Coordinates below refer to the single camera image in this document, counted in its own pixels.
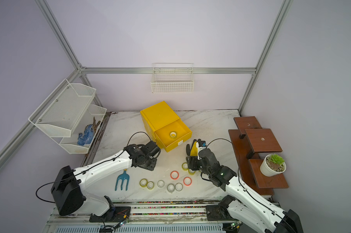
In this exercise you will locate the white mesh two-tier wall shelf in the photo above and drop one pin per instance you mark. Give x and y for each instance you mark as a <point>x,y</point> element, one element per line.
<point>66,113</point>

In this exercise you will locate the white wire wall basket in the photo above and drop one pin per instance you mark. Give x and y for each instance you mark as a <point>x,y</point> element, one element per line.
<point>172,77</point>

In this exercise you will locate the white tape roll left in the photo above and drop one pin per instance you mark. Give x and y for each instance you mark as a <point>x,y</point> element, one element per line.
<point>160,184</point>

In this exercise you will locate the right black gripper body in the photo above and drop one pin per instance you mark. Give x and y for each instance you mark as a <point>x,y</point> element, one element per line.
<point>198,164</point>

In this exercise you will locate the white tape roll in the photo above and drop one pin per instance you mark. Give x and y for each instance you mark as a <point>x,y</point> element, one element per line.
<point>160,184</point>
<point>178,187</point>
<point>171,188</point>

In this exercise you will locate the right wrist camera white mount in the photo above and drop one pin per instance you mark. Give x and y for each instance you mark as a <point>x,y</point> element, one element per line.
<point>200,145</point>

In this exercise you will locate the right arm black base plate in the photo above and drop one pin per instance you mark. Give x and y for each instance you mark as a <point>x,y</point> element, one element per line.
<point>217,213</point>

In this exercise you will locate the yellow plastic drawer cabinet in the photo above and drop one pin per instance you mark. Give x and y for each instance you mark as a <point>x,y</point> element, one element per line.
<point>155,118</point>

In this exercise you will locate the red tape roll upper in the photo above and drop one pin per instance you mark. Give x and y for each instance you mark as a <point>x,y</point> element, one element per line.
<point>174,175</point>

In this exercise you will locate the potted succulent white pot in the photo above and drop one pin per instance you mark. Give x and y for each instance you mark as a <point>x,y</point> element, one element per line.
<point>272,165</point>

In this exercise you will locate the red tape roll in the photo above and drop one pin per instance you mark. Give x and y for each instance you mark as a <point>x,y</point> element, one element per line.
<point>187,181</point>
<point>174,175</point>

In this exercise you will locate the brown wooden stepped shelf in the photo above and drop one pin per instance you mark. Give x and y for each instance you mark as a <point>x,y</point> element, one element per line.
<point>249,140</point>

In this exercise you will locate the teal garden fork yellow handle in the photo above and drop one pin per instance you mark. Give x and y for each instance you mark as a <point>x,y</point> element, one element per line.
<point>123,179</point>

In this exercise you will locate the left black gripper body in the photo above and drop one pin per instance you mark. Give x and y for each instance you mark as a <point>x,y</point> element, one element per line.
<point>149,162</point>

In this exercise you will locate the yellow black work glove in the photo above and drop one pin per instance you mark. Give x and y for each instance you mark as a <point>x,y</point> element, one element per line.
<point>192,149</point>

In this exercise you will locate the white tape roll right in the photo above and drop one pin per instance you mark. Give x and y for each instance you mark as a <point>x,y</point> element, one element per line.
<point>178,187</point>

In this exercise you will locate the blue cloth item on shelf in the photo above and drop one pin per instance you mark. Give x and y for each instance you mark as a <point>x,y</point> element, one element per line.
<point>86,137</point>

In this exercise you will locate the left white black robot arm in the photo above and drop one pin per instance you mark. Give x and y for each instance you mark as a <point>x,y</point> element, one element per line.
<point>69,190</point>

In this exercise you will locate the white tape roll middle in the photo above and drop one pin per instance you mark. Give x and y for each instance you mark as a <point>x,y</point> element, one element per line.
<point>171,188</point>

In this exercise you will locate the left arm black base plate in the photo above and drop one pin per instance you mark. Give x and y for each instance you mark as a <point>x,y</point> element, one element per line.
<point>116,214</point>

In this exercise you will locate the yellow tape roll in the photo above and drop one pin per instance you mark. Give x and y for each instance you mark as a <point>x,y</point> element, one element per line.
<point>191,172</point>
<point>173,134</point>
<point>143,182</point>
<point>185,166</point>
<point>150,185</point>

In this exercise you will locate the brown pruning tool on shelf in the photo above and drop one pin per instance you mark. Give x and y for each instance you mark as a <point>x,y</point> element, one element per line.
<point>95,125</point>

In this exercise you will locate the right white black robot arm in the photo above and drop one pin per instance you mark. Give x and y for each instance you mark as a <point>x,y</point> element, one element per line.
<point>242,202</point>

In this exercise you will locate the red tape roll lower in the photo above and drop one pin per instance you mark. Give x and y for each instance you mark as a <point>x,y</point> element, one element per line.
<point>187,181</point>

